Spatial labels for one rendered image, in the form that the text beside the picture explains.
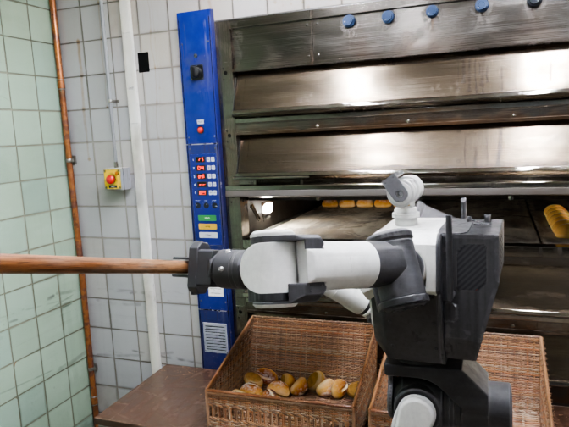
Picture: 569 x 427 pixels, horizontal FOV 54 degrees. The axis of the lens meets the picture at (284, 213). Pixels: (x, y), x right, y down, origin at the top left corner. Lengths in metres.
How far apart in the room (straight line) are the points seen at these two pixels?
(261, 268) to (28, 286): 1.90
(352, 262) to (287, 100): 1.39
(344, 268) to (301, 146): 1.38
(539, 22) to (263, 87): 1.05
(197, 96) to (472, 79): 1.10
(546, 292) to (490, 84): 0.78
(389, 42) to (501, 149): 0.57
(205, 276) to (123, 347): 1.69
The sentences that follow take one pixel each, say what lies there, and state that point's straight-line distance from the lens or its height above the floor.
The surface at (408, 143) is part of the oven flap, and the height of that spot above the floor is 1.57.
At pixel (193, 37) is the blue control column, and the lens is 2.47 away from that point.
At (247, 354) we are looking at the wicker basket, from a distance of 2.44.
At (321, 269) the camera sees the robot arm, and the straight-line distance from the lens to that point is 0.93.
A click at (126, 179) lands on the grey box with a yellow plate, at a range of 2.65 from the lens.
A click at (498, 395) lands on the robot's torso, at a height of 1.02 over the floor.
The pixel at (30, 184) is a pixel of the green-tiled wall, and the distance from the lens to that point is 2.72.
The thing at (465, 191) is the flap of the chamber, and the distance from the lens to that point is 2.03.
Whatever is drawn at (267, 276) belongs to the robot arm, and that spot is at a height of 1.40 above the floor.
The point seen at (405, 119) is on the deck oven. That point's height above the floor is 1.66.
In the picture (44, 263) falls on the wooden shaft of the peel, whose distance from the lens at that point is 0.97.
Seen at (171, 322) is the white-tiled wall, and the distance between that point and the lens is 2.73.
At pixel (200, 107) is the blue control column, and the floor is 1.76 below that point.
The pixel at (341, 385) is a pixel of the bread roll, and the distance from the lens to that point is 2.28.
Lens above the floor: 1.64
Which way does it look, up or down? 8 degrees down
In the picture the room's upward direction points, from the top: 3 degrees counter-clockwise
